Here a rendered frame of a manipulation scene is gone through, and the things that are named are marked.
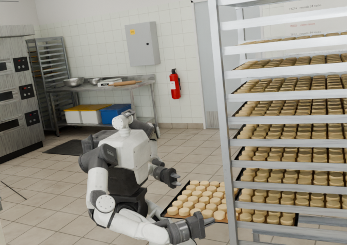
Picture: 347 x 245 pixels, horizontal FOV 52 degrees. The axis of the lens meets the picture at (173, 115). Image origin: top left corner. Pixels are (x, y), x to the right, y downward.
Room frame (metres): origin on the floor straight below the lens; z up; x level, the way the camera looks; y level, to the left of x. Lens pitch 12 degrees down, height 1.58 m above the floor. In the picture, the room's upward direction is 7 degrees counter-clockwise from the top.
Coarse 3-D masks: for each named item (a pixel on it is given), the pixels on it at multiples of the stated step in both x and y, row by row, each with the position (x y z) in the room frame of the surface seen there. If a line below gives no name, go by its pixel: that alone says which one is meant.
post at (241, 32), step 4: (236, 12) 1.74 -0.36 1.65; (240, 12) 1.74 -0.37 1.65; (236, 16) 1.74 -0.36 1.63; (240, 16) 1.74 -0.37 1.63; (240, 28) 1.74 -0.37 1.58; (244, 28) 1.75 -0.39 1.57; (240, 32) 1.74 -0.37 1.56; (244, 32) 1.75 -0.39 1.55; (240, 36) 1.74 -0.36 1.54; (244, 36) 1.74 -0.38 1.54; (240, 40) 1.74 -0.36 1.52; (244, 40) 1.73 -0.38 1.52; (240, 56) 1.74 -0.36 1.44; (244, 56) 1.73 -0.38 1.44; (256, 236) 1.74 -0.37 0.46; (256, 240) 1.74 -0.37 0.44
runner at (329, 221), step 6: (300, 216) 1.64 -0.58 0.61; (306, 216) 1.63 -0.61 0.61; (312, 216) 1.62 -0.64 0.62; (300, 222) 1.62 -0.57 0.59; (306, 222) 1.61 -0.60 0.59; (312, 222) 1.60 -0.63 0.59; (318, 222) 1.60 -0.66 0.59; (324, 222) 1.59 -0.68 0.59; (330, 222) 1.58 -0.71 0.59; (336, 222) 1.57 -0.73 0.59; (342, 222) 1.56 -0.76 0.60
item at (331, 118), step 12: (228, 120) 1.35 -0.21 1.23; (240, 120) 1.33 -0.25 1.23; (252, 120) 1.31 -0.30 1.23; (264, 120) 1.29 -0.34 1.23; (276, 120) 1.27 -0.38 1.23; (288, 120) 1.26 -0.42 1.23; (300, 120) 1.24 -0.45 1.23; (312, 120) 1.22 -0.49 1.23; (324, 120) 1.21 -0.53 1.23; (336, 120) 1.19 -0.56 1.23
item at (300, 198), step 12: (252, 192) 1.43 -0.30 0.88; (264, 192) 1.40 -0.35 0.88; (276, 192) 1.39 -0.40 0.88; (288, 192) 1.38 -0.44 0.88; (300, 192) 1.37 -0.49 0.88; (312, 192) 1.38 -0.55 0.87; (288, 204) 1.29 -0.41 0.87; (300, 204) 1.27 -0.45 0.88; (312, 204) 1.26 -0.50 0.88; (324, 204) 1.28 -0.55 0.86; (336, 204) 1.23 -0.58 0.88
